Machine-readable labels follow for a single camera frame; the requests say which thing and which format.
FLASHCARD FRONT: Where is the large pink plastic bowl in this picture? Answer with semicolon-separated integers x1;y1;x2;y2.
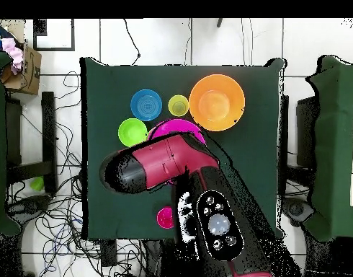
147;118;207;186

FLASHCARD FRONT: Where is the yellow plastic cup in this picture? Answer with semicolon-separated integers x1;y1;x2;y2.
167;94;190;118

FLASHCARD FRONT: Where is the small green plastic bowl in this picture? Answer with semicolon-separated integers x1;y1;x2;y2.
117;118;149;149

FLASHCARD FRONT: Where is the orange plastic bowl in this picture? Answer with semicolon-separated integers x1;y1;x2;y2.
188;74;246;133

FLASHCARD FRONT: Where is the crimson pink plastic cup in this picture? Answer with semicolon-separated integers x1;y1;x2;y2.
156;206;175;230

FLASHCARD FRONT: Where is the blue plastic bowl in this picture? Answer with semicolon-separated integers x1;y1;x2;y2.
130;88;164;122

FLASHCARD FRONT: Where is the dark green table cloth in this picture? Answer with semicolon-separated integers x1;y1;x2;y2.
79;56;287;241

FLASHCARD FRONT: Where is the black power strip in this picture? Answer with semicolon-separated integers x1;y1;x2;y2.
100;239;117;268

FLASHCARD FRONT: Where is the black metal stand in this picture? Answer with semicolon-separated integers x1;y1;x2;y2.
4;91;58;193

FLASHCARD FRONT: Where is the black box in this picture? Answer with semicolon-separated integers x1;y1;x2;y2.
296;96;320;168

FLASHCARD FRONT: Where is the grey black base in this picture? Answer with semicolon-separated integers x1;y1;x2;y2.
282;198;314;227

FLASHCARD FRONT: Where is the green cup on floor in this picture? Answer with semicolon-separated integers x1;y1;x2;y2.
30;176;45;192

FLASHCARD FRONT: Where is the black base with knob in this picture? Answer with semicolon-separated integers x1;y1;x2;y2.
6;195;52;221

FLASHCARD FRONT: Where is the brown cardboard box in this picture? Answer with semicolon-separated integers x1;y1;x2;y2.
0;40;43;96

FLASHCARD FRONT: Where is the pink cloth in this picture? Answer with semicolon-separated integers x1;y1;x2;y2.
1;38;24;75

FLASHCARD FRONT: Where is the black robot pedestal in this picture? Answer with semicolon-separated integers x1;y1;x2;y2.
144;238;177;277

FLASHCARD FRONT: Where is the tangle of floor cables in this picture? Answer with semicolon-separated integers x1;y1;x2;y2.
6;71;146;277

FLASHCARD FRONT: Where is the black floor cable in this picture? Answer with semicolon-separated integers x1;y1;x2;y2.
123;19;142;66

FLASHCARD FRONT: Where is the black square frame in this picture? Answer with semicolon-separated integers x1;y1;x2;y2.
32;19;76;52

